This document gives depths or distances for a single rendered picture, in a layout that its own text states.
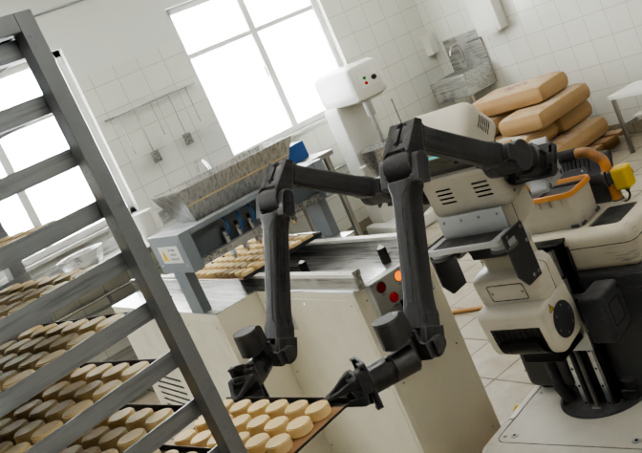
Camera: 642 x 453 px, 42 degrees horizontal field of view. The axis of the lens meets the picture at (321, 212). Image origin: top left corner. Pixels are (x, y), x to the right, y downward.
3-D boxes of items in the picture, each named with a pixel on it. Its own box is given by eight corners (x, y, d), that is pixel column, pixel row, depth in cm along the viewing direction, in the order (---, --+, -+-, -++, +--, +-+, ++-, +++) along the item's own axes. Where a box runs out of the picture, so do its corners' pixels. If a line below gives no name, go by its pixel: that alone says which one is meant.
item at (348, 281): (144, 287, 441) (139, 275, 440) (149, 285, 443) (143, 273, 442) (360, 291, 271) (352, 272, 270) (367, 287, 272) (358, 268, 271)
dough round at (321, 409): (316, 409, 167) (311, 400, 167) (336, 406, 164) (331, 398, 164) (304, 423, 163) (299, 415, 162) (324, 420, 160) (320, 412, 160)
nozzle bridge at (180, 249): (181, 312, 351) (145, 238, 345) (313, 234, 386) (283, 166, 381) (215, 314, 323) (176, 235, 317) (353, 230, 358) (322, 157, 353)
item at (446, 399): (338, 471, 347) (247, 278, 332) (397, 424, 364) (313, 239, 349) (449, 511, 288) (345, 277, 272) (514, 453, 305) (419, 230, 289)
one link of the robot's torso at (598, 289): (554, 341, 262) (525, 270, 257) (640, 337, 241) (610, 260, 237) (513, 390, 244) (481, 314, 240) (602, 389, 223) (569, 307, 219)
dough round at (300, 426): (286, 436, 161) (281, 426, 161) (307, 421, 163) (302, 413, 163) (297, 442, 157) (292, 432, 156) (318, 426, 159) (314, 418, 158)
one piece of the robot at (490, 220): (470, 276, 248) (441, 210, 244) (551, 266, 228) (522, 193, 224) (440, 303, 238) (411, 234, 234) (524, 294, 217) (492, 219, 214)
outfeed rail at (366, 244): (190, 262, 456) (185, 250, 455) (195, 259, 457) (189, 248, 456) (423, 249, 285) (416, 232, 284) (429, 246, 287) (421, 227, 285)
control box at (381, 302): (379, 323, 279) (362, 286, 276) (429, 288, 291) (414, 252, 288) (386, 323, 275) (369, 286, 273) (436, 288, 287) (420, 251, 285)
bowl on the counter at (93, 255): (73, 281, 548) (64, 264, 546) (58, 282, 576) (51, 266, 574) (117, 258, 565) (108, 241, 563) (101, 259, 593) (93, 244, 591)
